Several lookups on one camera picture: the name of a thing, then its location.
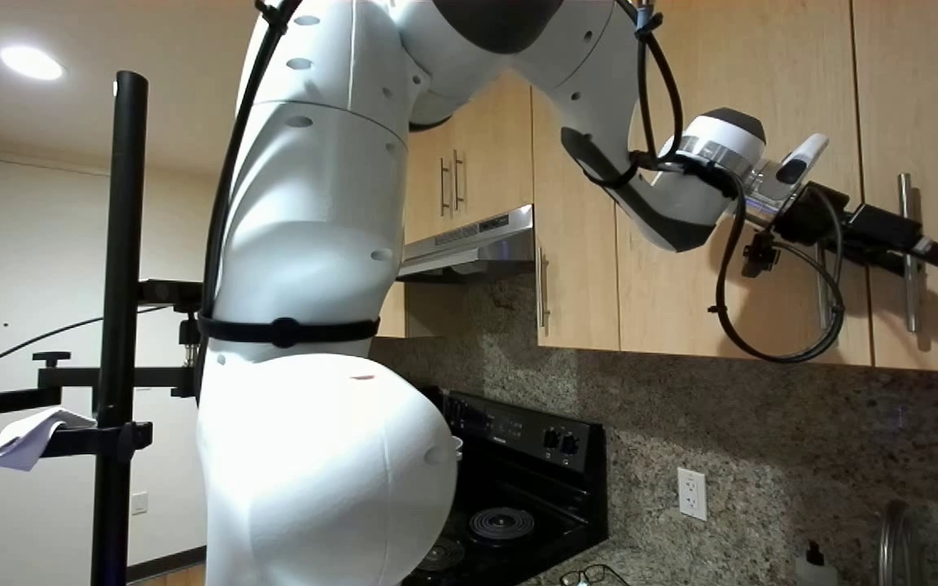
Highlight white wall outlet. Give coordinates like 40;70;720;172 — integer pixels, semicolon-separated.
677;469;705;521

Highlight cabinet door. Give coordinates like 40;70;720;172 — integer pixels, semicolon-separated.
610;0;872;368
853;0;938;371
532;97;619;347

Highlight steel cabinet door handle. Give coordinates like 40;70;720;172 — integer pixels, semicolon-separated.
897;172;917;336

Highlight far cabinet double handles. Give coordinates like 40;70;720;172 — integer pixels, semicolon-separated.
441;148;464;218

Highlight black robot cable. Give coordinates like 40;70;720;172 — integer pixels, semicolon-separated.
619;0;849;368

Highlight black camera stand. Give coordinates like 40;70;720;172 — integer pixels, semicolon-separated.
0;70;191;586

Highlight white paper scrap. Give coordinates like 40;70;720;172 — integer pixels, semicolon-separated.
0;407;93;472

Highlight soap dispenser bottle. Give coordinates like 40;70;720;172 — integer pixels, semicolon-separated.
794;542;841;586

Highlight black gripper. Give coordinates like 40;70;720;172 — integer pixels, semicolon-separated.
776;182;938;270

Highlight steel range hood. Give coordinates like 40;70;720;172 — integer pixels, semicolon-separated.
398;204;534;283

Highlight chrome faucet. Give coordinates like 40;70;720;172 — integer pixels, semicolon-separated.
875;500;917;586

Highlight black electric stove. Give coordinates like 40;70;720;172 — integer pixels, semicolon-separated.
399;386;610;586

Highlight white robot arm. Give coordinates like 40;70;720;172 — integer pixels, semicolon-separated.
198;0;828;586

